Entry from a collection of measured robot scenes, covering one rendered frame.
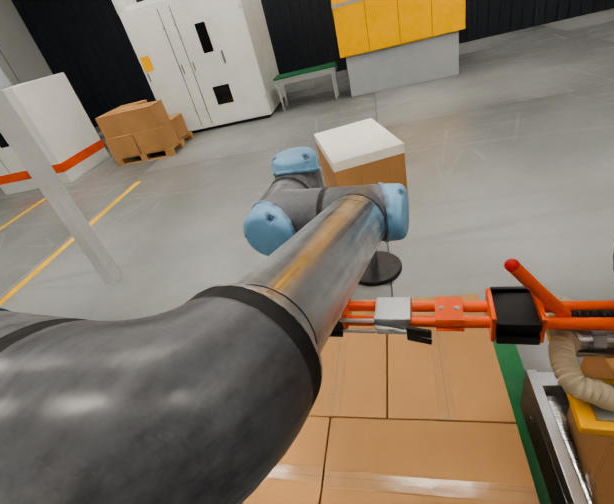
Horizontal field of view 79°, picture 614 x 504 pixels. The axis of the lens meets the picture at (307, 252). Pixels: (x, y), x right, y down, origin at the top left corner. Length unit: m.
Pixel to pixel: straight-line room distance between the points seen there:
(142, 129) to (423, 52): 5.26
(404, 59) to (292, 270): 7.71
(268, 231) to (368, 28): 7.35
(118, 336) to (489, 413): 1.34
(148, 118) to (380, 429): 6.70
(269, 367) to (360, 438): 1.22
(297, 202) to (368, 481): 1.01
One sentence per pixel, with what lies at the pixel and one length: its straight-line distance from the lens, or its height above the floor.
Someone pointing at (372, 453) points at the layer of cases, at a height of 0.54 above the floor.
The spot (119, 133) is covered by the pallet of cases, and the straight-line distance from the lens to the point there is 7.84.
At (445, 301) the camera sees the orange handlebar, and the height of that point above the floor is 1.23.
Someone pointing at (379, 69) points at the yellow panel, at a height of 0.38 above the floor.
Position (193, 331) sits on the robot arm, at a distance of 0.18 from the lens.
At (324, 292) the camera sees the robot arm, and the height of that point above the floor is 1.60.
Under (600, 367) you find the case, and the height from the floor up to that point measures 0.91.
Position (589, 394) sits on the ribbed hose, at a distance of 0.78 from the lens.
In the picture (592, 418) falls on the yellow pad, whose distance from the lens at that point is 0.81.
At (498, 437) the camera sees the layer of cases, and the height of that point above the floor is 0.54.
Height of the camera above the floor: 1.76
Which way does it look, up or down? 33 degrees down
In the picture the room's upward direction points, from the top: 16 degrees counter-clockwise
